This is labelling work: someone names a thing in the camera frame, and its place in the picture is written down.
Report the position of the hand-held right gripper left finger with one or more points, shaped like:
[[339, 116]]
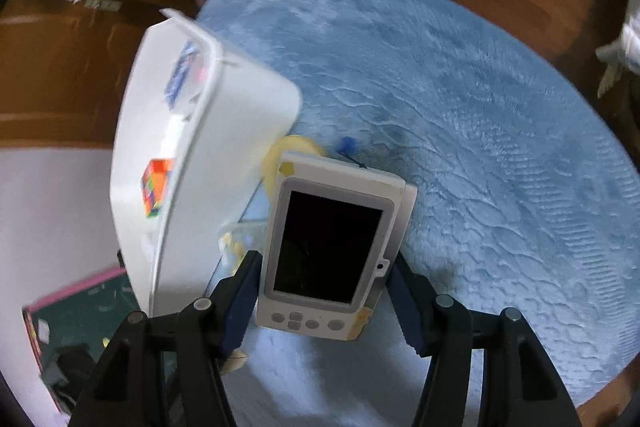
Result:
[[240, 302]]

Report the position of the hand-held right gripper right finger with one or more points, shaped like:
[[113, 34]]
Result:
[[407, 307]]

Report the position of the white handheld screen device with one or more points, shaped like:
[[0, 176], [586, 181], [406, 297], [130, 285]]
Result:
[[325, 247]]

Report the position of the white plastic storage bin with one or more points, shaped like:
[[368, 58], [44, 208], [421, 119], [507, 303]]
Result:
[[240, 117]]

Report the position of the clear box with yellow stickers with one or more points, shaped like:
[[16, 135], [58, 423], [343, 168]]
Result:
[[240, 239]]

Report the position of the multicoloured puzzle cube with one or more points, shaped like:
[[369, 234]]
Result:
[[156, 187]]

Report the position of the yellow round disc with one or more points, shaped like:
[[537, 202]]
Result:
[[287, 147]]

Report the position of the small blue tuft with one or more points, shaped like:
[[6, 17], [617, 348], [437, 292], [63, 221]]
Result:
[[347, 147]]

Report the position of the small black object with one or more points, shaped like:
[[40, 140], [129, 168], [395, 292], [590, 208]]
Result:
[[75, 364]]

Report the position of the blue plush rug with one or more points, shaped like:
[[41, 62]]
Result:
[[475, 132]]

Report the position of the blue and white packet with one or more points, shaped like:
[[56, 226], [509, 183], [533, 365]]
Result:
[[181, 74]]

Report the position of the white cloth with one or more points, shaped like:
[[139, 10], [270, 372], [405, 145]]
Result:
[[625, 47]]

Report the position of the green chalkboard with pink frame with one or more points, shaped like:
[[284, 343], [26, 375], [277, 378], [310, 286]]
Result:
[[90, 317]]

